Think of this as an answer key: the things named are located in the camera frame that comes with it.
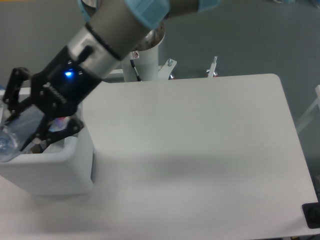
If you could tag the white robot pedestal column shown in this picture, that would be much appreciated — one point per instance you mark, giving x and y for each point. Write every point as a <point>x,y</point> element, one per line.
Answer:
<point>148,47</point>

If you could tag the white frame at right edge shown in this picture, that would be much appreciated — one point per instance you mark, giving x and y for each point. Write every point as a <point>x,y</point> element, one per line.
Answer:
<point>309,113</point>

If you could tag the white trash can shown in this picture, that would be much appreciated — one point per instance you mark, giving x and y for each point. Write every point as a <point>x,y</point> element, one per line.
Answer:
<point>69,172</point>

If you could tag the black object at table edge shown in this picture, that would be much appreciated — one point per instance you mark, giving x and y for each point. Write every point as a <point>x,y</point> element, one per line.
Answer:
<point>311,213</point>

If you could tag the white pedestal base frame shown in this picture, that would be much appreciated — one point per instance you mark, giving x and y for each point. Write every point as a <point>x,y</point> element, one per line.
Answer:
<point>170,68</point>

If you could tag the clear plastic water bottle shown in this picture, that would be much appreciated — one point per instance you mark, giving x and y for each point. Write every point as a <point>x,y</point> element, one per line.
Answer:
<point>16,136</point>

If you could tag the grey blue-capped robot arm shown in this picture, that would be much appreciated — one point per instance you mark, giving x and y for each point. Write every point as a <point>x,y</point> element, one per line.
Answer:
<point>114,30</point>

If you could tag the trash inside the can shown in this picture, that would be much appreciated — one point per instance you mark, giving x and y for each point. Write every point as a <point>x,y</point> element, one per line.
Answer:
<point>38,148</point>

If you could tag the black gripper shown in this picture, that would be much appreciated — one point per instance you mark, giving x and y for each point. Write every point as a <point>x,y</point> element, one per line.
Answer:
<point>64,82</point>

